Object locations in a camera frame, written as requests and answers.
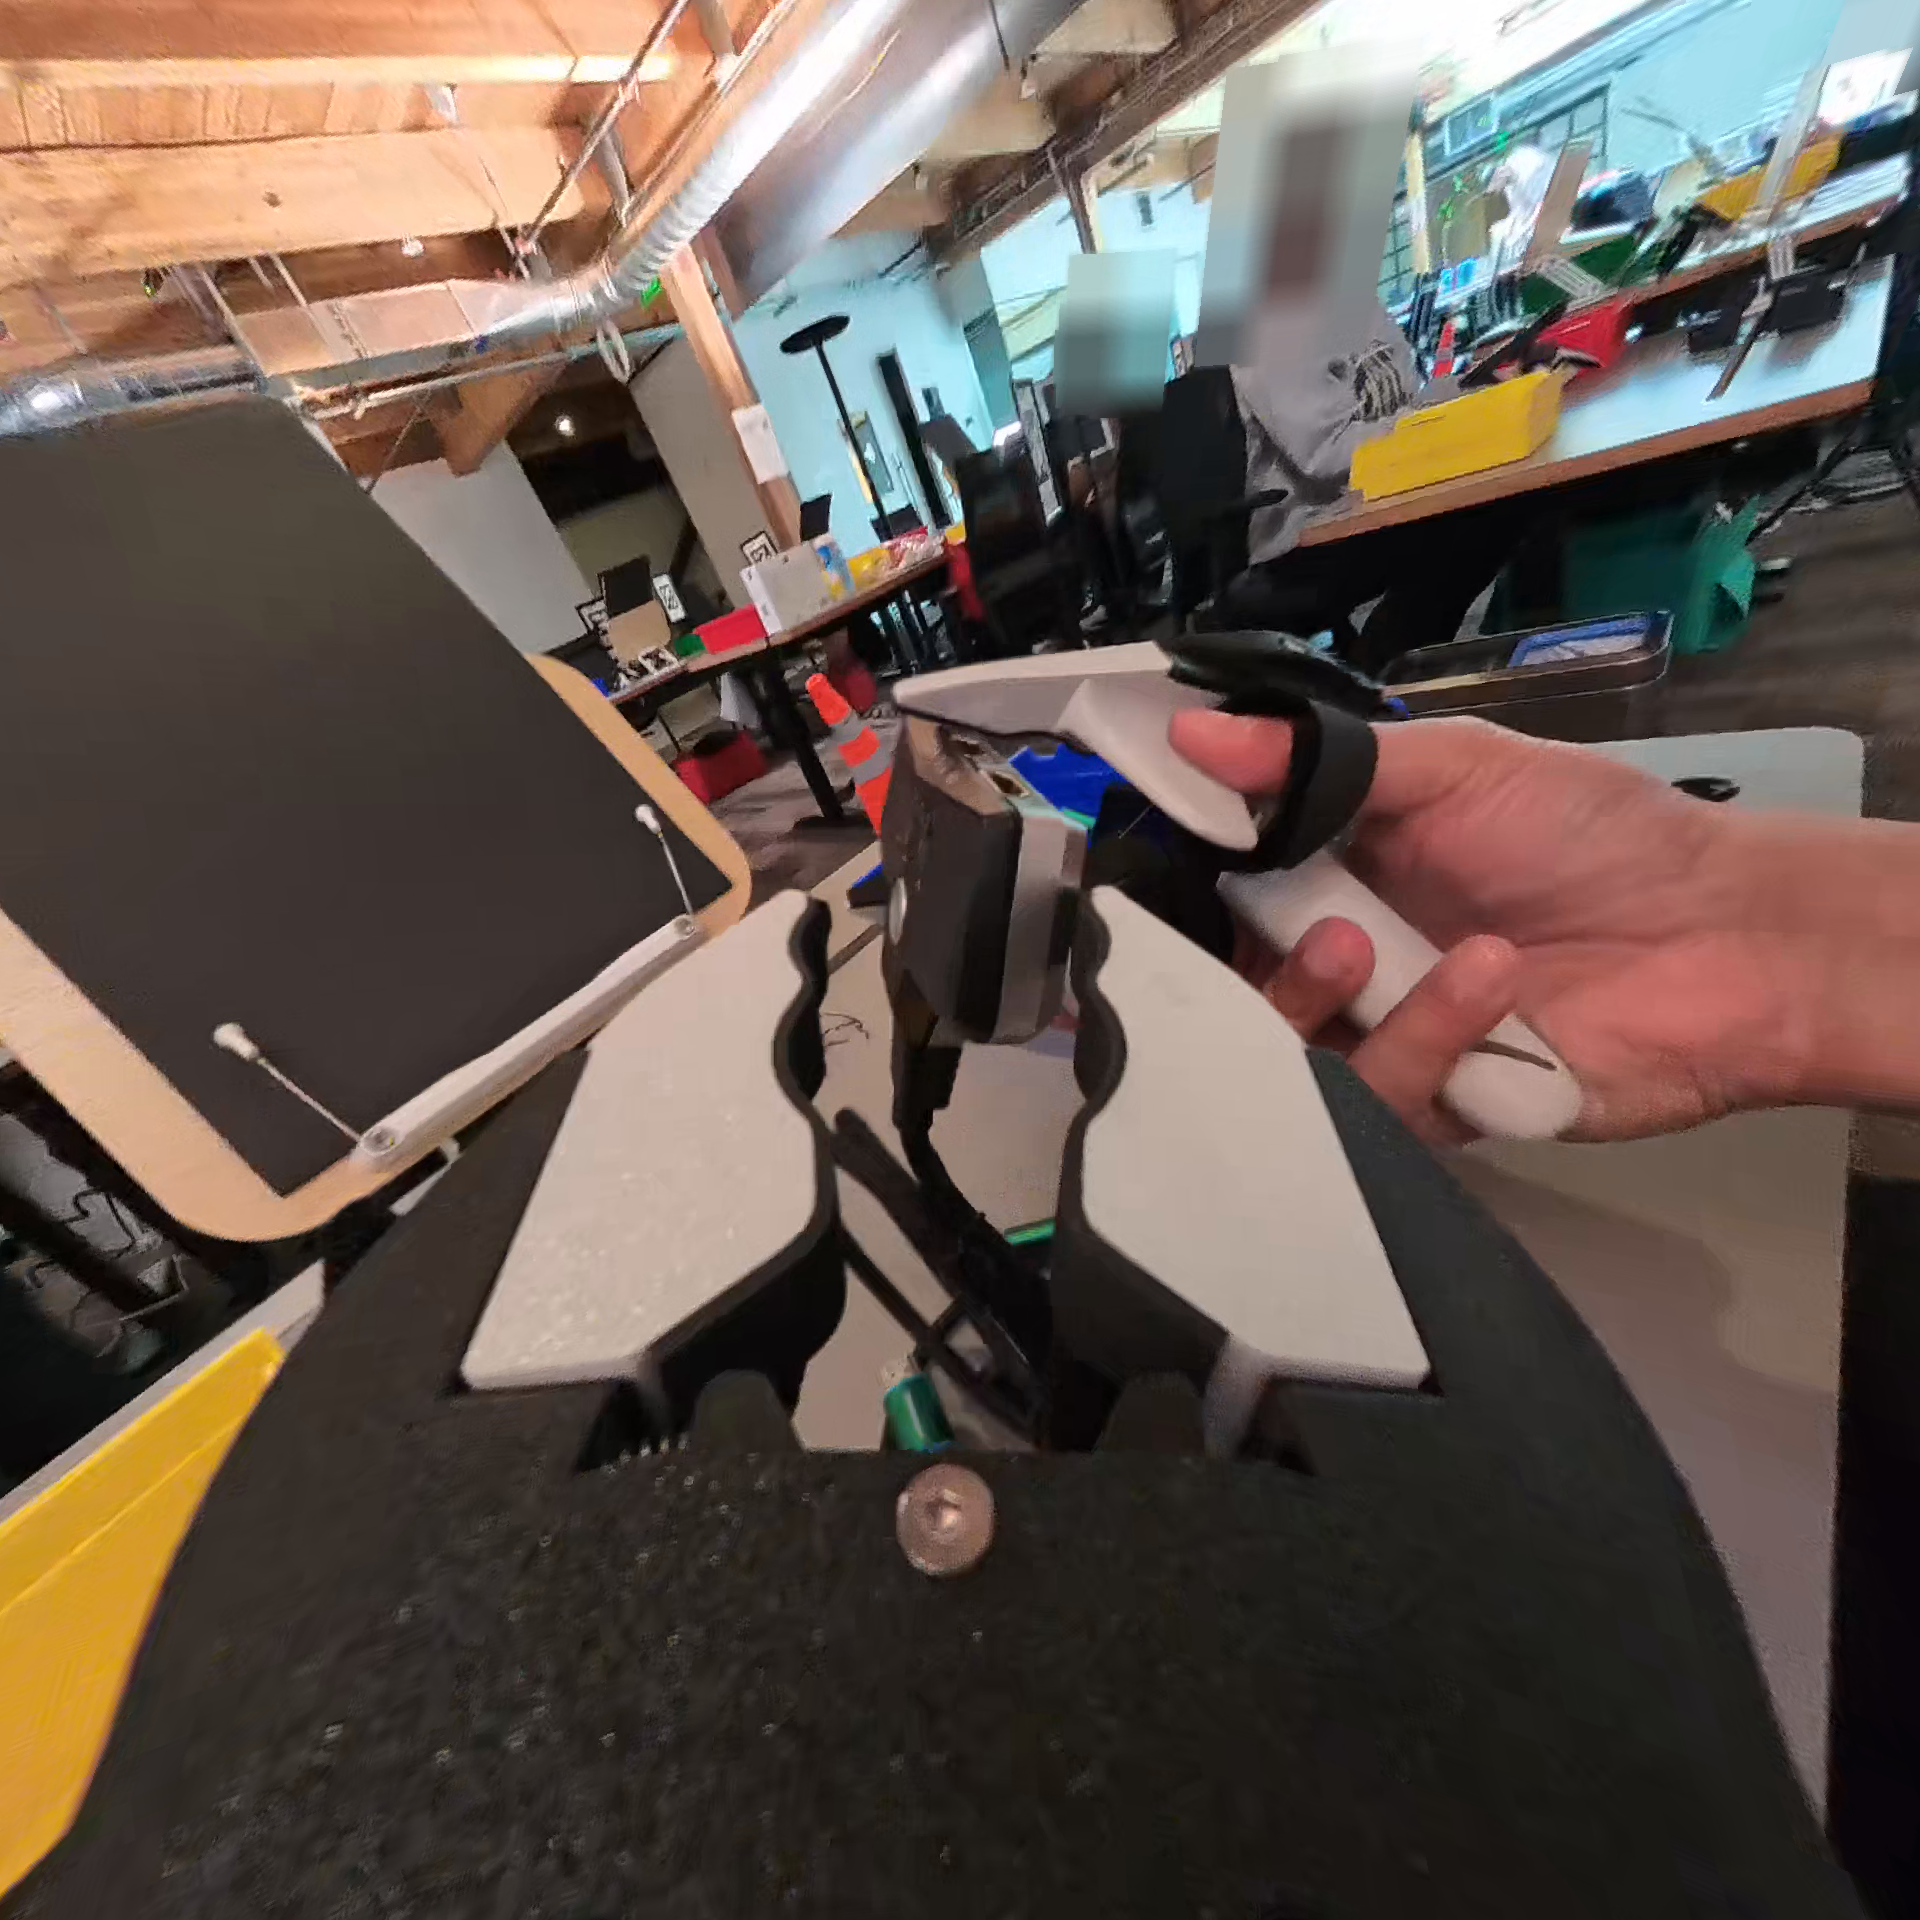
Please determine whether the grey desk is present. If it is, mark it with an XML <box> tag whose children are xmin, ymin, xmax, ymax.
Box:
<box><xmin>0</xmin><ymin>727</ymin><xmax>1870</xmax><ymax>1824</ymax></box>

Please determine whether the wooden work table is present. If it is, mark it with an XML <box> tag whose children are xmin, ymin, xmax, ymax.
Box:
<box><xmin>606</xmin><ymin>556</ymin><xmax>962</xmax><ymax>830</ymax></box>

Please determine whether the silver ventilation duct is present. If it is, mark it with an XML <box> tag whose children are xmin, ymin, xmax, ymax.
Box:
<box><xmin>0</xmin><ymin>0</ymin><xmax>1080</xmax><ymax>436</ymax></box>

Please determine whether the person's dark clothing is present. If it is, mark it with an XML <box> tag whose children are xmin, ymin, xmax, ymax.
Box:
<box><xmin>1822</xmin><ymin>1170</ymin><xmax>1920</xmax><ymax>1920</ymax></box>

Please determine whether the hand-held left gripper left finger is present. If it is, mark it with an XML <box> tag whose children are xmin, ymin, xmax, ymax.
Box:
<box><xmin>459</xmin><ymin>891</ymin><xmax>851</xmax><ymax>1454</ymax></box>

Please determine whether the black silver video switch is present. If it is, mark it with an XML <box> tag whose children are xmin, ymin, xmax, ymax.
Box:
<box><xmin>878</xmin><ymin>719</ymin><xmax>1091</xmax><ymax>1052</ymax></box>

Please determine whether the white cardboard box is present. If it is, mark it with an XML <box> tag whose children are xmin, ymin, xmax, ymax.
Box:
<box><xmin>741</xmin><ymin>542</ymin><xmax>859</xmax><ymax>632</ymax></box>

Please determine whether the green plastic crate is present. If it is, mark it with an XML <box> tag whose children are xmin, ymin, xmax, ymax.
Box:
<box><xmin>1562</xmin><ymin>502</ymin><xmax>1759</xmax><ymax>657</ymax></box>

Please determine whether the black floor lamp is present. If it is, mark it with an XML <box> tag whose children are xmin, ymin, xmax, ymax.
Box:
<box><xmin>780</xmin><ymin>314</ymin><xmax>891</xmax><ymax>514</ymax></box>

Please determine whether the grey metal tray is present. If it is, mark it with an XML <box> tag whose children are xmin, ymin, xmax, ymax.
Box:
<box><xmin>1381</xmin><ymin>611</ymin><xmax>1677</xmax><ymax>723</ymax></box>

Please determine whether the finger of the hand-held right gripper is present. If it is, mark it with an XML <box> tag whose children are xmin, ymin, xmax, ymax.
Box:
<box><xmin>894</xmin><ymin>640</ymin><xmax>1182</xmax><ymax>743</ymax></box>

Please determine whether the person's right hand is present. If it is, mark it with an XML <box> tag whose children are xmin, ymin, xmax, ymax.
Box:
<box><xmin>1167</xmin><ymin>707</ymin><xmax>1846</xmax><ymax>1152</ymax></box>

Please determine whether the blue plastic bin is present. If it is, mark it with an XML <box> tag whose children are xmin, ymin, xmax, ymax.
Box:
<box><xmin>848</xmin><ymin>743</ymin><xmax>1163</xmax><ymax>908</ymax></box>

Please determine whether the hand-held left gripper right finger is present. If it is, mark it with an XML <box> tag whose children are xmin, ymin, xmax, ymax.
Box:
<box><xmin>1047</xmin><ymin>885</ymin><xmax>1434</xmax><ymax>1455</ymax></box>

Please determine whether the orange traffic cone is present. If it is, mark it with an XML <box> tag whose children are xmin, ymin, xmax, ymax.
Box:
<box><xmin>804</xmin><ymin>672</ymin><xmax>903</xmax><ymax>837</ymax></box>

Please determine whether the yellow plastic bin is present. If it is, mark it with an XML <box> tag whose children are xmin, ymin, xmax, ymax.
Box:
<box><xmin>1347</xmin><ymin>367</ymin><xmax>1572</xmax><ymax>507</ymax></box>
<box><xmin>0</xmin><ymin>1328</ymin><xmax>286</xmax><ymax>1895</ymax></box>

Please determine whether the long grey work table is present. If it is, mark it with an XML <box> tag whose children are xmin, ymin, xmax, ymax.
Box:
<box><xmin>1303</xmin><ymin>255</ymin><xmax>1899</xmax><ymax>550</ymax></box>

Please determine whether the black board on white stand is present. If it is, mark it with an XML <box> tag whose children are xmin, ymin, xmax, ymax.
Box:
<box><xmin>0</xmin><ymin>396</ymin><xmax>757</xmax><ymax>1246</ymax></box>

